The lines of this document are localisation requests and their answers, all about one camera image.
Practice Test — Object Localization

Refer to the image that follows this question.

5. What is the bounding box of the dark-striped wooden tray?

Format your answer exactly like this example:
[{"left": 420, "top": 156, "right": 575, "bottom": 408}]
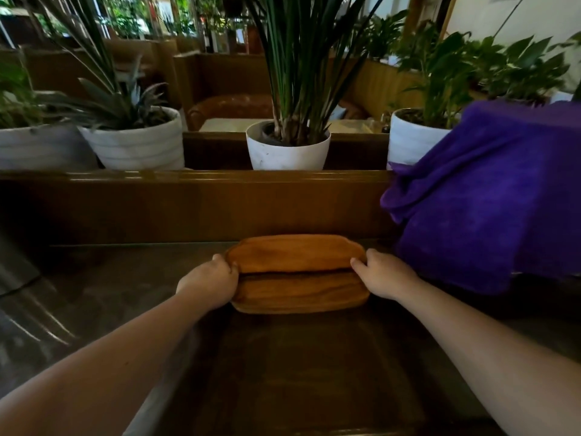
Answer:
[{"left": 230, "top": 269, "right": 371, "bottom": 315}]

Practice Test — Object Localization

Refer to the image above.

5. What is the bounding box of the person's left hand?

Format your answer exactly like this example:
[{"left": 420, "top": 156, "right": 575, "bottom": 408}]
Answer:
[{"left": 176, "top": 254, "right": 240, "bottom": 312}]

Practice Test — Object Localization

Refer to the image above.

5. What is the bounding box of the plain wooden tray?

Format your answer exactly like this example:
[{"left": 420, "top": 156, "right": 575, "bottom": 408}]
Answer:
[{"left": 225, "top": 234, "right": 367, "bottom": 274}]

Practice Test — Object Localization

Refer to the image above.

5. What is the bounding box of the person's right forearm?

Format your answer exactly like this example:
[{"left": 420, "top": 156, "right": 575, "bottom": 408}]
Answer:
[{"left": 399, "top": 279, "right": 581, "bottom": 436}]

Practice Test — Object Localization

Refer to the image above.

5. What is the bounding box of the spiky green plant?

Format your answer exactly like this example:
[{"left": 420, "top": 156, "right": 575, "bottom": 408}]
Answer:
[{"left": 27, "top": 0, "right": 171, "bottom": 131}]

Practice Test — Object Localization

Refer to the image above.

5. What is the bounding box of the tall narrow-leaf green plant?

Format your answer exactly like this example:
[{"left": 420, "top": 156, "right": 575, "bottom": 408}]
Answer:
[{"left": 245, "top": 0, "right": 387, "bottom": 147}]

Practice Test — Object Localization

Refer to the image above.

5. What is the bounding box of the brown wooden ledge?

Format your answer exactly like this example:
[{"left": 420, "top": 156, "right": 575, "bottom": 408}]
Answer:
[{"left": 0, "top": 170, "right": 396, "bottom": 246}]

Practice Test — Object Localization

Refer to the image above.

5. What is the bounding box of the ribbed white plant pot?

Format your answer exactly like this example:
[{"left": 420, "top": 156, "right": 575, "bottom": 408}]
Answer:
[{"left": 77, "top": 106, "right": 186, "bottom": 171}]

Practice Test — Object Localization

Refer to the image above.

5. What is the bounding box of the brown leather sofa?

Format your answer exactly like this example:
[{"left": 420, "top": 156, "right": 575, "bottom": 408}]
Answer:
[{"left": 186, "top": 93, "right": 369, "bottom": 132}]

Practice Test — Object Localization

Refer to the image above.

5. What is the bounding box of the person's left forearm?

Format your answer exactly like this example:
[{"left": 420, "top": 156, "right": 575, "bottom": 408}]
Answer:
[{"left": 0, "top": 290, "right": 214, "bottom": 436}]

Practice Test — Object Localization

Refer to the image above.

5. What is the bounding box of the person's right hand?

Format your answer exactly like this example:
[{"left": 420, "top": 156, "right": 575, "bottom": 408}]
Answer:
[{"left": 350, "top": 248, "right": 423, "bottom": 303}]

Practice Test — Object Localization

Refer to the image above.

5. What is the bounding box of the purple cloth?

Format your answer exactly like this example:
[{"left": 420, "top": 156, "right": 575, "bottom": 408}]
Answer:
[{"left": 380, "top": 100, "right": 581, "bottom": 296}]

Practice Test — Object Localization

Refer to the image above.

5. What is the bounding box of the wide white plant pot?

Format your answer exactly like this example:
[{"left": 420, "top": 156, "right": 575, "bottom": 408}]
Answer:
[{"left": 0, "top": 124, "right": 99, "bottom": 172}]

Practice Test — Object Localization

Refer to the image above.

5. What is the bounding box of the tall white plant pot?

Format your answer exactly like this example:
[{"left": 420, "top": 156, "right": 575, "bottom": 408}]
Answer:
[{"left": 386, "top": 107, "right": 455, "bottom": 171}]

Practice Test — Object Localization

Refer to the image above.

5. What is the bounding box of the smooth white plant pot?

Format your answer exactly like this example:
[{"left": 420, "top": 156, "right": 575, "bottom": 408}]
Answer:
[{"left": 245, "top": 120, "right": 332, "bottom": 171}]

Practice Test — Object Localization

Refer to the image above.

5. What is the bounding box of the broad-leaf green plant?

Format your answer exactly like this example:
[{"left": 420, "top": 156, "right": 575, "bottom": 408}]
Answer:
[{"left": 395, "top": 20, "right": 573, "bottom": 130}]

